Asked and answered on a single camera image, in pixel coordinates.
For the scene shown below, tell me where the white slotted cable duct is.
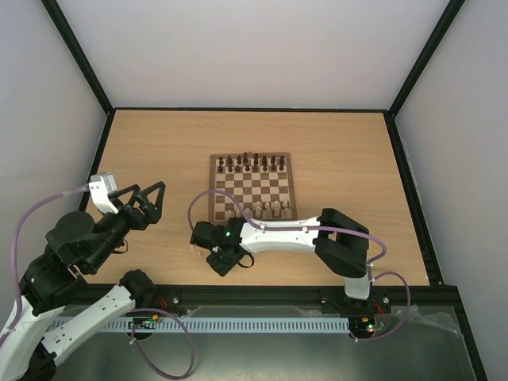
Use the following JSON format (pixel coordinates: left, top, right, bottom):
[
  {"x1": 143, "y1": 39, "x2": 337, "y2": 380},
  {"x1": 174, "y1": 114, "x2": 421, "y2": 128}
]
[{"x1": 51, "y1": 316, "x2": 350, "y2": 334}]

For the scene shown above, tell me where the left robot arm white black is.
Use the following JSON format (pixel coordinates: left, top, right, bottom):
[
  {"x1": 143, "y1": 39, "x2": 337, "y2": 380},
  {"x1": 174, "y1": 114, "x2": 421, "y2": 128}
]
[{"x1": 1, "y1": 178, "x2": 166, "y2": 380}]

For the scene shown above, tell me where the black cage frame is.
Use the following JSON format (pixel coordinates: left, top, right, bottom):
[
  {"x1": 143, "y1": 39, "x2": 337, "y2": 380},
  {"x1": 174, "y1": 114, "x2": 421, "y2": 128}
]
[{"x1": 7, "y1": 0, "x2": 489, "y2": 381}]

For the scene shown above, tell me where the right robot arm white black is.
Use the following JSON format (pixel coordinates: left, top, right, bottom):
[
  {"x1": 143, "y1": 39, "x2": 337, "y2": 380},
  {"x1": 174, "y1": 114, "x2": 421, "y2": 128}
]
[{"x1": 190, "y1": 208, "x2": 374, "y2": 311}]

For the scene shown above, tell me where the left controller board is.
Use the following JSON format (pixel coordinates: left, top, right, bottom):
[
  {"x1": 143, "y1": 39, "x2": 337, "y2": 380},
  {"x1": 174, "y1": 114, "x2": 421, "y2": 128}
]
[{"x1": 127, "y1": 314, "x2": 164, "y2": 329}]

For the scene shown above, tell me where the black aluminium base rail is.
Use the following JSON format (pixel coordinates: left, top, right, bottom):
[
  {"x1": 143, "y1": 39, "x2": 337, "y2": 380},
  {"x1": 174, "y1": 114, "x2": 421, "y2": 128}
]
[{"x1": 68, "y1": 284, "x2": 464, "y2": 317}]

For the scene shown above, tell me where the right controller board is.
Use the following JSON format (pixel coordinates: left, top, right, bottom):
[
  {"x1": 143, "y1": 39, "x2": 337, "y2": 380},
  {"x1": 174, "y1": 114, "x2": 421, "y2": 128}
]
[{"x1": 348, "y1": 314, "x2": 387, "y2": 333}]

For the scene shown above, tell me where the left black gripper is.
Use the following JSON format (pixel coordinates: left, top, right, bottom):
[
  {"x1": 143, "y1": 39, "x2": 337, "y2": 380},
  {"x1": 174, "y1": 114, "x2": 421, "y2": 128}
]
[{"x1": 87, "y1": 181, "x2": 169, "y2": 271}]

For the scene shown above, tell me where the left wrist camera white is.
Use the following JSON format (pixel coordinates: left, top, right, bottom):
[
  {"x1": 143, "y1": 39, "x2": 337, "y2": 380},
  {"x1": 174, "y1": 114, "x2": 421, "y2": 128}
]
[{"x1": 88, "y1": 171, "x2": 118, "y2": 214}]

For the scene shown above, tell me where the controller board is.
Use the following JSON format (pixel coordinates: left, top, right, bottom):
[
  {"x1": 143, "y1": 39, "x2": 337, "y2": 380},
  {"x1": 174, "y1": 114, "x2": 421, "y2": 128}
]
[
  {"x1": 127, "y1": 314, "x2": 164, "y2": 329},
  {"x1": 348, "y1": 314, "x2": 387, "y2": 333}
]

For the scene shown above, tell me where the wooden chess board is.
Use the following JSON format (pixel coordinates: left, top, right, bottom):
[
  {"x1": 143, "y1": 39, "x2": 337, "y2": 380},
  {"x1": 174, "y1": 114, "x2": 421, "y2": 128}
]
[{"x1": 208, "y1": 152, "x2": 298, "y2": 225}]

